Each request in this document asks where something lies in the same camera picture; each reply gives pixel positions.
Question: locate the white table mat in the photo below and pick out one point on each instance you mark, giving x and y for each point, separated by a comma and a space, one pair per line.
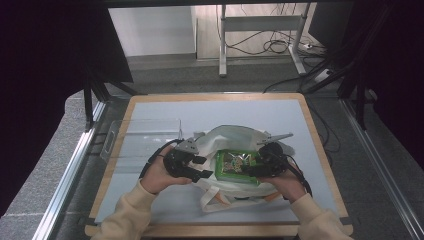
200, 113

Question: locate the clear plastic container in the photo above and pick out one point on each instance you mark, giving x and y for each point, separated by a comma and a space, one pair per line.
146, 133

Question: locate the person's left hand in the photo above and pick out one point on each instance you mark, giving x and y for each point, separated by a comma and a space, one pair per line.
156, 176

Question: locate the black metal stand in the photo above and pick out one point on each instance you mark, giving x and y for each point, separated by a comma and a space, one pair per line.
88, 103
360, 96

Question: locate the aluminium rail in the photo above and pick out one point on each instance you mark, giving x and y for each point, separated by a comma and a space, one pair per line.
383, 173
66, 173

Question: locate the white canvas bag green orange patches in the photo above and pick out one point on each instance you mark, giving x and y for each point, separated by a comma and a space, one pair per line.
233, 136

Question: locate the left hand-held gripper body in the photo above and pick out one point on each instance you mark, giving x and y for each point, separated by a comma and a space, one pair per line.
178, 161

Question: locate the white wall panel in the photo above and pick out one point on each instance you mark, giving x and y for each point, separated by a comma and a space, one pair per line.
153, 30

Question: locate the white power strip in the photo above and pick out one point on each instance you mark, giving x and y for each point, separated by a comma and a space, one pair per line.
322, 75

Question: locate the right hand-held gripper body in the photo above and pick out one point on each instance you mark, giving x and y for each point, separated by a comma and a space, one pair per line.
271, 156

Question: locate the black curtain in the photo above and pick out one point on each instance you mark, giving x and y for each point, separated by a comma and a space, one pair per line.
400, 66
40, 83

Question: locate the white metal desk frame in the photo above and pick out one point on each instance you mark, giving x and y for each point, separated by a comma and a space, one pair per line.
260, 23

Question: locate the green snack packet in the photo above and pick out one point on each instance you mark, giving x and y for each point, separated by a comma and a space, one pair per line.
230, 165

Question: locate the person's right hand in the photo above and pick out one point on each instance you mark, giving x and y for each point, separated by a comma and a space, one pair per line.
288, 186

